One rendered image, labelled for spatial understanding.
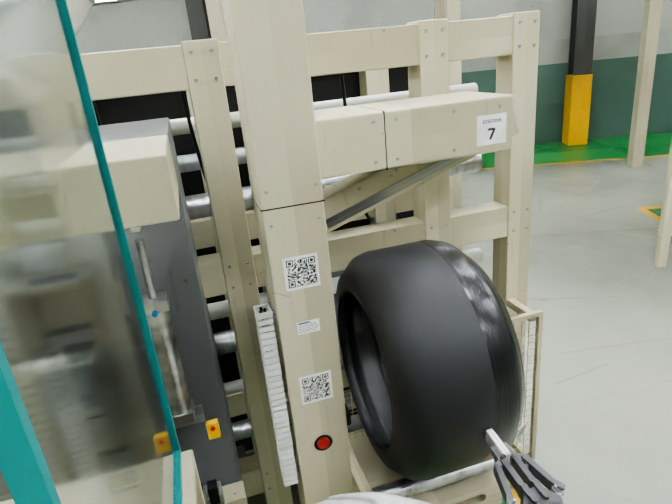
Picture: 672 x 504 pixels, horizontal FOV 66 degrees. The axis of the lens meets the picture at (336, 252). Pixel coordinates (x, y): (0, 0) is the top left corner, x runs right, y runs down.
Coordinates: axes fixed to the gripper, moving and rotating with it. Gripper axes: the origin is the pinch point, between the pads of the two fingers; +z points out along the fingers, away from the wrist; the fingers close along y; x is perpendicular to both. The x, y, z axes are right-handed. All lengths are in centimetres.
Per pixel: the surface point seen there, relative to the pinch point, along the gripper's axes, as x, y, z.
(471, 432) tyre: -2.0, 4.2, 3.5
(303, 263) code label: -36, 32, 29
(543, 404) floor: 130, -113, 107
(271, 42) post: -78, 33, 35
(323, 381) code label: -6.3, 30.5, 24.7
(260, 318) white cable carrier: -25, 42, 28
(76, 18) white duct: -83, 68, 66
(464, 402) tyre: -9.6, 5.6, 5.1
